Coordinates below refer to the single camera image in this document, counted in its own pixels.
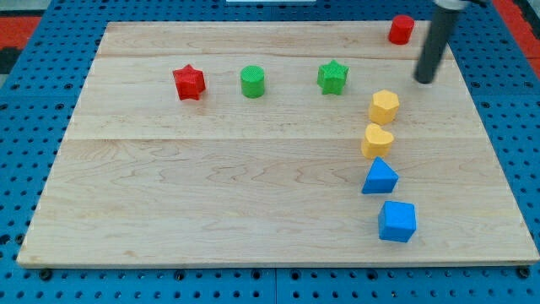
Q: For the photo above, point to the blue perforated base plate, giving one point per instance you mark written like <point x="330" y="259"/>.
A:
<point x="38" y="97"/>

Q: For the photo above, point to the blue cube block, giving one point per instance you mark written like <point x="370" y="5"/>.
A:
<point x="397" y="221"/>

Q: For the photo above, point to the light wooden board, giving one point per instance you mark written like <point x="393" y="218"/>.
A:
<point x="144" y="180"/>

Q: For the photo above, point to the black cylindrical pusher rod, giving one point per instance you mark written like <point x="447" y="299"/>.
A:
<point x="441" y="27"/>

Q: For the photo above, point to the yellow heart block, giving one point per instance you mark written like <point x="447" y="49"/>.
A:
<point x="376" y="142"/>

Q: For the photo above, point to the red star block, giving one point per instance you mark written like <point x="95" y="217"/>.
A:
<point x="189" y="82"/>

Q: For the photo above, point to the green star block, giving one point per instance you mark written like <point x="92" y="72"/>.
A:
<point x="332" y="77"/>

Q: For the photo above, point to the yellow hexagon block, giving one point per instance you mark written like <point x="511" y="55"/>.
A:
<point x="383" y="107"/>

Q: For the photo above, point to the blue triangle block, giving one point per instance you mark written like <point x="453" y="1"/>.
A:
<point x="381" y="178"/>

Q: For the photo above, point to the green cylinder block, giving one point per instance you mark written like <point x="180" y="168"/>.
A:
<point x="252" y="81"/>

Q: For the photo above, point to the red cylinder block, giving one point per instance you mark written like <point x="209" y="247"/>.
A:
<point x="401" y="29"/>

